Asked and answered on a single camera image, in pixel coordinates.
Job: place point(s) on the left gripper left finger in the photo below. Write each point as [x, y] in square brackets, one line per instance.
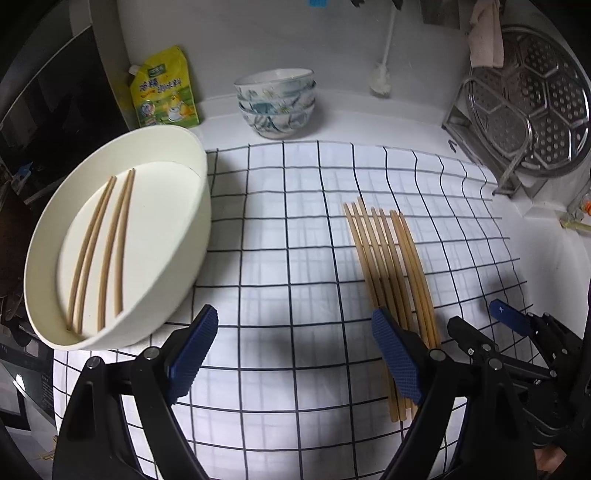
[188, 348]

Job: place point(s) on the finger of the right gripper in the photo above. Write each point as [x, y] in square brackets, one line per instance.
[514, 319]
[480, 348]

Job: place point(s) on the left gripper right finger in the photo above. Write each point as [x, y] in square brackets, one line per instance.
[405, 355]

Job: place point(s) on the wooden chopstick two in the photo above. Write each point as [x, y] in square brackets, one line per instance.
[94, 258]

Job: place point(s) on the wooden chopstick six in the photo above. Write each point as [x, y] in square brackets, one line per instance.
[362, 212]

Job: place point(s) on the wooden chopstick seven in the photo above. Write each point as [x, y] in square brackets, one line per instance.
[397, 293]

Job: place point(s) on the wooden chopstick four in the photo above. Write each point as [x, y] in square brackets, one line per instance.
[121, 240]

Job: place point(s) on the wooden chopstick one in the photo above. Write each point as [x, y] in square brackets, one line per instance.
[90, 251]

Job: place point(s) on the wooden chopstick eight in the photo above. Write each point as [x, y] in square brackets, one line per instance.
[421, 294]

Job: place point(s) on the wooden chopstick three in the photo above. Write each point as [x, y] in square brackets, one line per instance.
[108, 263]

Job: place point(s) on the black white grid cloth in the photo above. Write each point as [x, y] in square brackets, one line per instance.
[294, 385]

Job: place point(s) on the white round tray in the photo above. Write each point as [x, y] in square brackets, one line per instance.
[167, 234]

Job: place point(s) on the steel dish rack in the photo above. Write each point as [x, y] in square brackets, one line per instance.
[492, 133]

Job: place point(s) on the steel steamer plate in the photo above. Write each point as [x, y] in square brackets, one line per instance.
[543, 81]

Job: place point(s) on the bottom floral ceramic bowl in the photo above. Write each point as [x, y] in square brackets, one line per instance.
[278, 126]

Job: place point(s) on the yellow seasoning pouch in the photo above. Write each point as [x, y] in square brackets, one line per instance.
[161, 91]

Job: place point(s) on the pink hanging cloth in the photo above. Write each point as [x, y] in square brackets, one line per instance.
[485, 38]

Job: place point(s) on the top floral ceramic bowl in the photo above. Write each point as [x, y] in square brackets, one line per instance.
[275, 83]

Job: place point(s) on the blue tape patch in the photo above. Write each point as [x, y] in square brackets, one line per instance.
[318, 3]

